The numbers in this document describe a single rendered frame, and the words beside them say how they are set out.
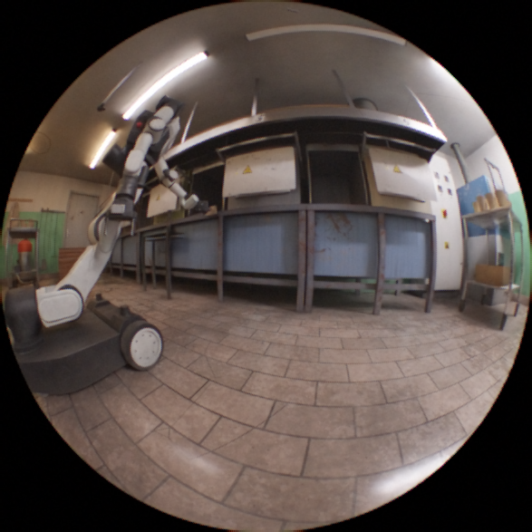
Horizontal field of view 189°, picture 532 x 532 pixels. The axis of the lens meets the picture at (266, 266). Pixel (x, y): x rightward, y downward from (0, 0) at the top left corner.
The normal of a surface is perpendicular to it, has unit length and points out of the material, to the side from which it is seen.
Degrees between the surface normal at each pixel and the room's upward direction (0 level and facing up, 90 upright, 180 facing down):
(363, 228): 90
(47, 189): 90
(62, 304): 90
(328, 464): 0
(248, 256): 90
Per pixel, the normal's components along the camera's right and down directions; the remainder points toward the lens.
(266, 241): -0.31, 0.06
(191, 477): 0.02, -1.00
